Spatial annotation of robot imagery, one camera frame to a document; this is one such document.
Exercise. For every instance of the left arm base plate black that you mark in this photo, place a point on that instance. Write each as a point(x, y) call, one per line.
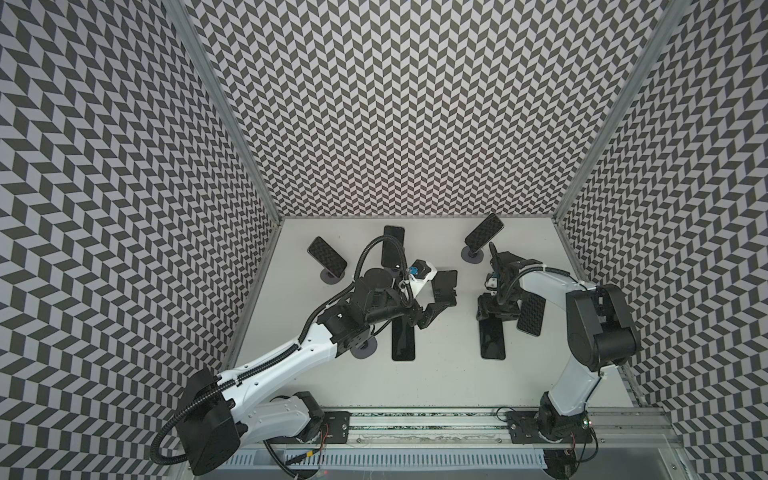
point(334, 428)

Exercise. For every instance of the aluminium mounting rail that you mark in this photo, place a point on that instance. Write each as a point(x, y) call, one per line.
point(486, 427)

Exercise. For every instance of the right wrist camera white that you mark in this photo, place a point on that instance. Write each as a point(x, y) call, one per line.
point(491, 282)

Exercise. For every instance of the round grey stand back left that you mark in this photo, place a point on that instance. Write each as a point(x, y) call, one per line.
point(330, 278)

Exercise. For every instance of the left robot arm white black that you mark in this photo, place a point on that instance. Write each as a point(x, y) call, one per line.
point(220, 412)

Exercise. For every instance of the black folding stand centre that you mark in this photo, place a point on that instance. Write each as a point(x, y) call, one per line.
point(444, 286)

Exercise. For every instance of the white-edged phone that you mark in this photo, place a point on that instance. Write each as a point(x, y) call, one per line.
point(403, 341)

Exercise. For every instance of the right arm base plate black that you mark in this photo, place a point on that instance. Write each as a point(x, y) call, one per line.
point(529, 427)

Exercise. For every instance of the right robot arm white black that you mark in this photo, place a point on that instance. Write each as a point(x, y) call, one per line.
point(600, 332)

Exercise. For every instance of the white ventilation grille strip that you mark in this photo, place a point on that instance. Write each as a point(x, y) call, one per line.
point(425, 459)

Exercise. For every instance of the round grey stand back right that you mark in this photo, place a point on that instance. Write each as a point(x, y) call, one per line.
point(471, 256)

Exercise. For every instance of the round grey stand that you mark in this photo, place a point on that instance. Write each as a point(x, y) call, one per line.
point(471, 256)
point(330, 278)
point(365, 349)

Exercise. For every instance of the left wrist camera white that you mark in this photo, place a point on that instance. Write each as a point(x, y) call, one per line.
point(420, 273)

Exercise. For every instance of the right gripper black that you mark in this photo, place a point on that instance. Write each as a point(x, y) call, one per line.
point(495, 302)

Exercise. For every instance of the round grey stand front left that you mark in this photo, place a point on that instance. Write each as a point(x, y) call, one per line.
point(365, 349)

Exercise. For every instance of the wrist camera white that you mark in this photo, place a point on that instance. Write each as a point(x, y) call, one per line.
point(420, 273)
point(491, 282)

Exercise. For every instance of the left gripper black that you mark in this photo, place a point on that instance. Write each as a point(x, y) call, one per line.
point(429, 316)

